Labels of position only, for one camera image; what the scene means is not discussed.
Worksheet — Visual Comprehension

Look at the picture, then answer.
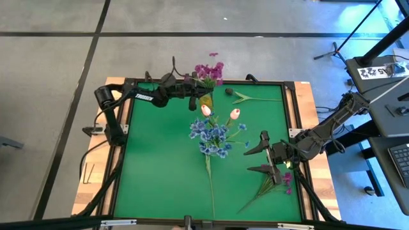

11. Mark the black computer keyboard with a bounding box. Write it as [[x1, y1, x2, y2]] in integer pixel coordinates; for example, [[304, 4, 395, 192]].
[[387, 142, 409, 189]]

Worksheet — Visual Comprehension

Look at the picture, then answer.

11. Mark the magenta artificial flower bunch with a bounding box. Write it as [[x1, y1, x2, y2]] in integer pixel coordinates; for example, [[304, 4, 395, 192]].
[[183, 52, 224, 90], [236, 164, 294, 214]]

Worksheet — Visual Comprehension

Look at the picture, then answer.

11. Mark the black desk leg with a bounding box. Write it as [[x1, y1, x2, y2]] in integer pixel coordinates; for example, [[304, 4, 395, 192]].
[[357, 140, 386, 197]]

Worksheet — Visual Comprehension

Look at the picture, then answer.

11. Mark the black tripod stand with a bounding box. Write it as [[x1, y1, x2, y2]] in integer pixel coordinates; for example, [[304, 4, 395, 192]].
[[313, 0, 384, 66]]

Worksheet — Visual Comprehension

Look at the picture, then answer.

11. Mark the black artificial tulip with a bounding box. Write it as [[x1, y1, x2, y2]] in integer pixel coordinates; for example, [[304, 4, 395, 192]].
[[204, 155, 216, 219], [224, 88, 282, 105]]

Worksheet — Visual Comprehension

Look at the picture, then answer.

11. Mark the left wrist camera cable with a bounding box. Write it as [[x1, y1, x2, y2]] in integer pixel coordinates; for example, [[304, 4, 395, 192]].
[[171, 56, 194, 79]]

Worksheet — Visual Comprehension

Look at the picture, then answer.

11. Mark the white cable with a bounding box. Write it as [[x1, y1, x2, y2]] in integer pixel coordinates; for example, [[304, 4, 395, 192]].
[[364, 75, 409, 107]]

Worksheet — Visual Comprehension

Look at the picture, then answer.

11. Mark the blue artificial flower bunch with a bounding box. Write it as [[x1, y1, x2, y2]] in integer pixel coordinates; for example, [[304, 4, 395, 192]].
[[207, 123, 251, 160], [188, 117, 218, 157]]

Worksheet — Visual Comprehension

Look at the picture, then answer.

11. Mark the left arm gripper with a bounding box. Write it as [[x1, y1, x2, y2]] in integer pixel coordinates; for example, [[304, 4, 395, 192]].
[[180, 81, 214, 112]]

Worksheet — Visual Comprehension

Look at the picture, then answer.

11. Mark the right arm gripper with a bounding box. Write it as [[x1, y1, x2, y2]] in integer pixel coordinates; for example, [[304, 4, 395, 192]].
[[243, 130, 297, 186]]

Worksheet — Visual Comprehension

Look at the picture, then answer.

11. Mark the yellow glass vase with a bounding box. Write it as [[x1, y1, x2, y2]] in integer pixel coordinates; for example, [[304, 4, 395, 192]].
[[199, 94, 214, 111]]

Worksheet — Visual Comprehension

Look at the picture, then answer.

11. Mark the black rig beam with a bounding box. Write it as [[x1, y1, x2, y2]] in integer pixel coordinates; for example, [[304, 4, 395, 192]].
[[0, 215, 112, 230]]

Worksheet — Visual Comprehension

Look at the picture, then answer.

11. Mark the black metal table frame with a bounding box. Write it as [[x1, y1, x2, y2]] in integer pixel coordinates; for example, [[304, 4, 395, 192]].
[[95, 77, 320, 229]]

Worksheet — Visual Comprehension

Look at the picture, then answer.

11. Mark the grey furniture leg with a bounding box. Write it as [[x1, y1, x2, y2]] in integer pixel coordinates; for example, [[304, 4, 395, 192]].
[[0, 135, 25, 150]]

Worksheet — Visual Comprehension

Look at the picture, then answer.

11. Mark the aluminium corner bracket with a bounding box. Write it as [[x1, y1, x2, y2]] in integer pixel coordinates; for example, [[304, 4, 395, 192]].
[[100, 218, 137, 227], [277, 223, 316, 230]]

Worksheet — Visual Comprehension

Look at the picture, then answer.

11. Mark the green table mat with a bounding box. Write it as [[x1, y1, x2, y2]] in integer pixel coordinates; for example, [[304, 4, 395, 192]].
[[113, 81, 303, 223]]

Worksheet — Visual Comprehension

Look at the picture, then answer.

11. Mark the dark grey desk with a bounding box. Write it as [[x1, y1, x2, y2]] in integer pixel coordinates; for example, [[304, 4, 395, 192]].
[[346, 56, 409, 217]]

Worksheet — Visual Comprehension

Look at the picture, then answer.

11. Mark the black camera stand pole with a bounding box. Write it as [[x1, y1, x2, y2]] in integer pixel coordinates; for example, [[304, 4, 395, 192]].
[[357, 15, 409, 67]]

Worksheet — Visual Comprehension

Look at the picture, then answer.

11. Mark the pale pink artificial tulip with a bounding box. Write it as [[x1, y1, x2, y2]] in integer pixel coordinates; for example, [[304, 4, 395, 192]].
[[225, 108, 241, 128], [200, 104, 215, 125]]

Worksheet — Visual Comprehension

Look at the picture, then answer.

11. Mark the white printed label sheet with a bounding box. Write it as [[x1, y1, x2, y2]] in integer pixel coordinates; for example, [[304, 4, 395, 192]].
[[357, 65, 394, 81]]

